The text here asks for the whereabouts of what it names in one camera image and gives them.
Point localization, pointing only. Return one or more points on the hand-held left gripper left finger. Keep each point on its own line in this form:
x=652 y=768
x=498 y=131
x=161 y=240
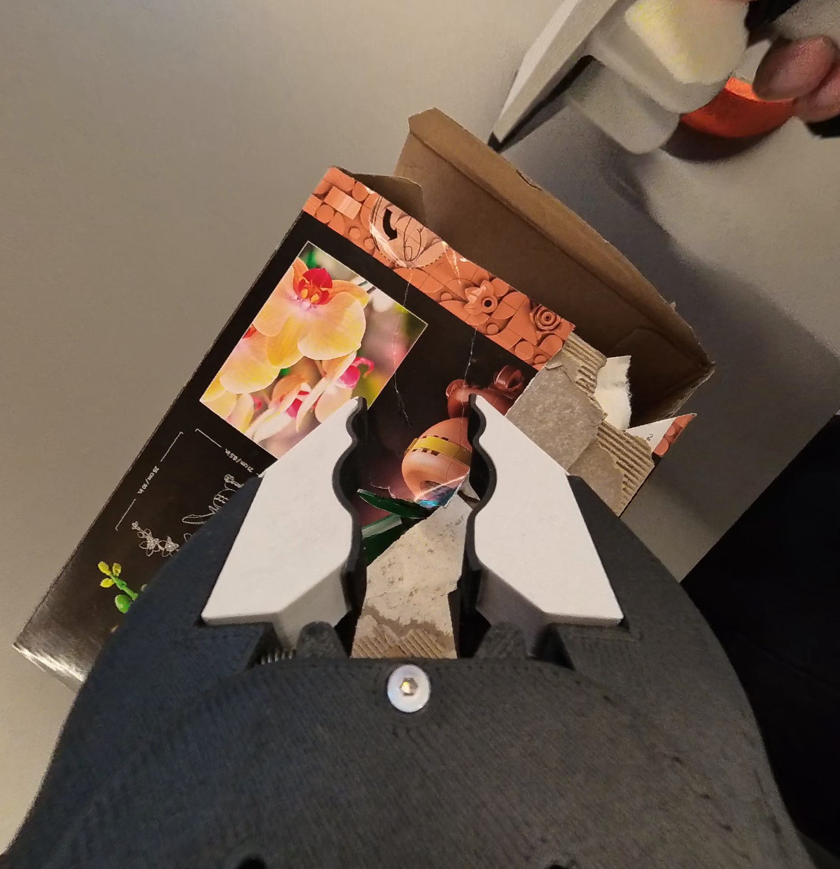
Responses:
x=276 y=550

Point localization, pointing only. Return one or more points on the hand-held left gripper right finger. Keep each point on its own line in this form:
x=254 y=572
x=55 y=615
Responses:
x=549 y=550

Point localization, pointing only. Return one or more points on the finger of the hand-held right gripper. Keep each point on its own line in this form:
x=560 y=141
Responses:
x=554 y=61

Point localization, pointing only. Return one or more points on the orange masking tape roll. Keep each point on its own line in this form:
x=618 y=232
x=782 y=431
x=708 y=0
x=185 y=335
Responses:
x=731 y=116

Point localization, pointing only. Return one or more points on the black orchid lego box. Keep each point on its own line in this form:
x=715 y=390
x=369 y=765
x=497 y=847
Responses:
x=324 y=326

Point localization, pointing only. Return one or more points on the person's right hand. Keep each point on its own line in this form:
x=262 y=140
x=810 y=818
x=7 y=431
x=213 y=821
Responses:
x=813 y=75

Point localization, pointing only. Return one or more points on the person's black jacket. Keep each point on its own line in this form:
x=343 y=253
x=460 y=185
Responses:
x=786 y=611

